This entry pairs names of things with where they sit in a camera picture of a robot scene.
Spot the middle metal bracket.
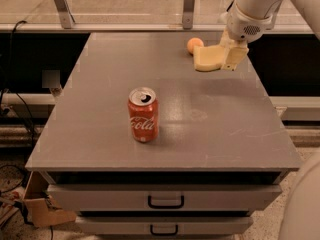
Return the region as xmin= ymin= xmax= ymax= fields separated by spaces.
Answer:
xmin=182 ymin=0 xmax=195 ymax=30

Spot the yellow sponge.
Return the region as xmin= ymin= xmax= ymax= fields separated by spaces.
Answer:
xmin=193 ymin=45 xmax=224 ymax=72

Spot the upper grey drawer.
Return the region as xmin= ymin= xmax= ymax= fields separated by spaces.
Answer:
xmin=48 ymin=184 xmax=282 ymax=212

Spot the grey drawer cabinet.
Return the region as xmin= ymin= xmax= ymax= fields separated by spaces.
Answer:
xmin=27 ymin=33 xmax=301 ymax=240

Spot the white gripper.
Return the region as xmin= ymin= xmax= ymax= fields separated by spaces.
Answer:
xmin=219 ymin=3 xmax=272 ymax=70

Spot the cardboard box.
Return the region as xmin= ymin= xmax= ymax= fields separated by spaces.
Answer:
xmin=23 ymin=172 xmax=76 ymax=227

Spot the black cable left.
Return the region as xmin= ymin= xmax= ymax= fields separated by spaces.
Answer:
xmin=0 ymin=19 xmax=40 ymax=145

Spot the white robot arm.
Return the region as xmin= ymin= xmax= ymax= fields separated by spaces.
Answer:
xmin=226 ymin=0 xmax=320 ymax=240

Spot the red coke can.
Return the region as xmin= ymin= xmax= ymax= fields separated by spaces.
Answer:
xmin=128 ymin=87 xmax=159 ymax=143

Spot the left metal bracket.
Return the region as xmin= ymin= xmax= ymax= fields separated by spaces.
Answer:
xmin=53 ymin=0 xmax=75 ymax=29

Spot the grey drawer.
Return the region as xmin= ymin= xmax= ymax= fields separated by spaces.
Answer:
xmin=48 ymin=184 xmax=282 ymax=212
xmin=76 ymin=216 xmax=253 ymax=237

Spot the lower grey drawer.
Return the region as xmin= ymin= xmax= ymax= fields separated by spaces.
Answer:
xmin=76 ymin=216 xmax=253 ymax=237

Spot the white pipe rail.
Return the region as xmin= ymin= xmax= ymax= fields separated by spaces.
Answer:
xmin=2 ymin=93 xmax=56 ymax=105

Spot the orange ball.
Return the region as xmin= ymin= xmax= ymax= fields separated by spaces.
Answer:
xmin=187 ymin=38 xmax=204 ymax=54

